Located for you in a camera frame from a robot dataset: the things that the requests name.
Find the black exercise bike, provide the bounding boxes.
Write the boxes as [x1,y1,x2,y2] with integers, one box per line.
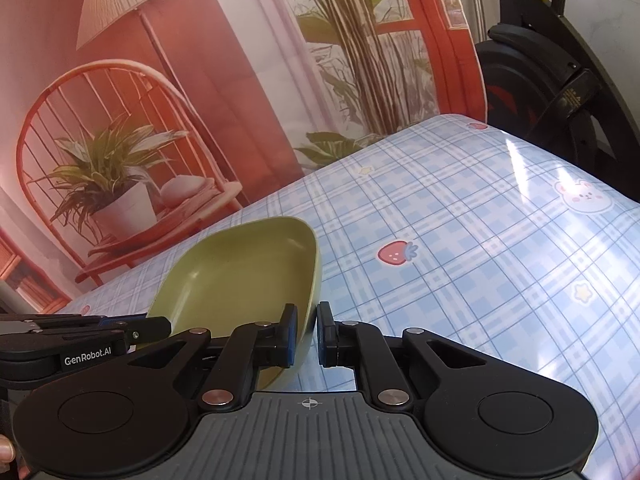
[472,0,640,173]

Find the green bowl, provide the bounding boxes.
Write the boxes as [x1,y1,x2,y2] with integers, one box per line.
[136,216,322,391]

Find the printed room backdrop cloth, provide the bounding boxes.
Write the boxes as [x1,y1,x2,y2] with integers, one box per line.
[0,0,488,313]

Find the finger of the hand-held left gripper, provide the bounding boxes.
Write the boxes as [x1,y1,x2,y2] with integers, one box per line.
[0,313,127,335]
[119,316,174,350]

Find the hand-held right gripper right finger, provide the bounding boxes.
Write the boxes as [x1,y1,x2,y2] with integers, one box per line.
[317,301,490,411]

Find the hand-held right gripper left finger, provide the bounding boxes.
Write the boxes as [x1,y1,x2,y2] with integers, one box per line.
[126,302,299,411]

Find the blue plaid tablecloth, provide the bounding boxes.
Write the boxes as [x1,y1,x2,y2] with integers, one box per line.
[65,114,640,396]

